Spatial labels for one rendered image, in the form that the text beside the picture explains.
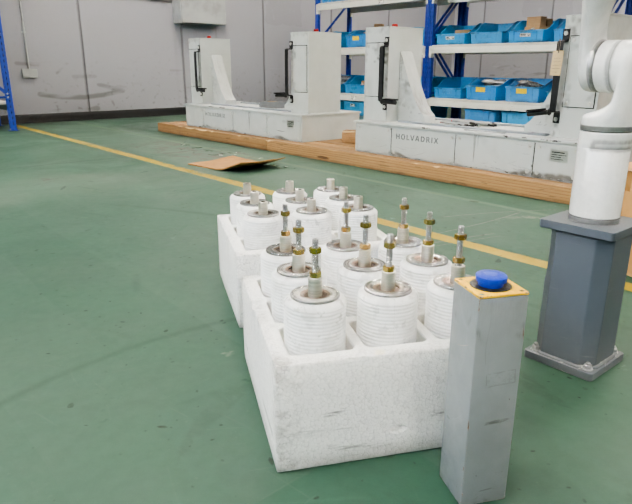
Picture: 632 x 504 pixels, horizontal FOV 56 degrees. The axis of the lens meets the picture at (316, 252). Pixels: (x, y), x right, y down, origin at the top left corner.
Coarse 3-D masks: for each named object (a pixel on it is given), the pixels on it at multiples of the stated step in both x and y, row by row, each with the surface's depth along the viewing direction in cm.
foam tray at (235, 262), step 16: (224, 224) 159; (224, 240) 155; (240, 240) 145; (224, 256) 158; (240, 256) 134; (256, 256) 134; (320, 256) 139; (224, 272) 161; (240, 272) 135; (256, 272) 136; (240, 288) 136; (240, 304) 137; (240, 320) 138
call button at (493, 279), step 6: (480, 270) 78; (486, 270) 78; (492, 270) 78; (480, 276) 76; (486, 276) 76; (492, 276) 76; (498, 276) 76; (504, 276) 76; (480, 282) 76; (486, 282) 75; (492, 282) 75; (498, 282) 75; (504, 282) 75; (492, 288) 76; (498, 288) 76
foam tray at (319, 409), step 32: (256, 288) 113; (256, 320) 101; (352, 320) 99; (256, 352) 104; (352, 352) 88; (384, 352) 88; (416, 352) 89; (448, 352) 90; (256, 384) 107; (288, 384) 85; (320, 384) 87; (352, 384) 88; (384, 384) 89; (416, 384) 91; (288, 416) 87; (320, 416) 88; (352, 416) 90; (384, 416) 91; (416, 416) 92; (288, 448) 88; (320, 448) 90; (352, 448) 91; (384, 448) 93; (416, 448) 94
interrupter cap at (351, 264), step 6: (354, 258) 107; (372, 258) 107; (348, 264) 104; (354, 264) 105; (372, 264) 105; (378, 264) 104; (384, 264) 103; (354, 270) 101; (360, 270) 101; (366, 270) 101; (372, 270) 101; (378, 270) 101
